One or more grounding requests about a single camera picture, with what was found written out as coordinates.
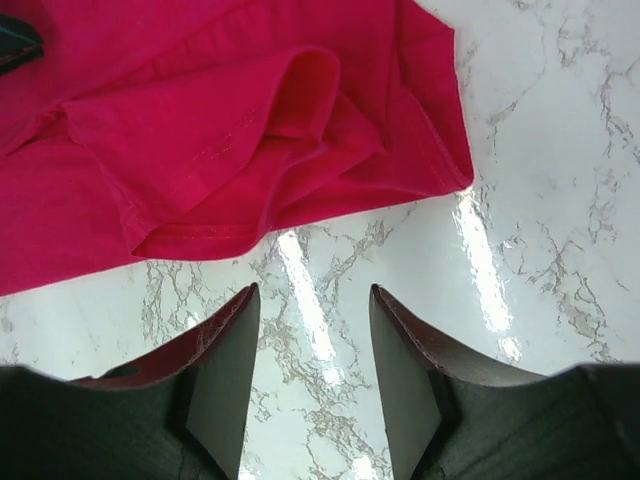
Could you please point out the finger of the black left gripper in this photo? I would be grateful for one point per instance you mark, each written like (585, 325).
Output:
(22, 33)

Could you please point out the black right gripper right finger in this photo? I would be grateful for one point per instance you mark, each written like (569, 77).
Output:
(451, 412)

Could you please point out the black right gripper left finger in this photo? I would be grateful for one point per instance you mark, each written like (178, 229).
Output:
(205, 375)

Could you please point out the magenta t shirt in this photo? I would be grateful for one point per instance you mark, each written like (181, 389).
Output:
(188, 130)

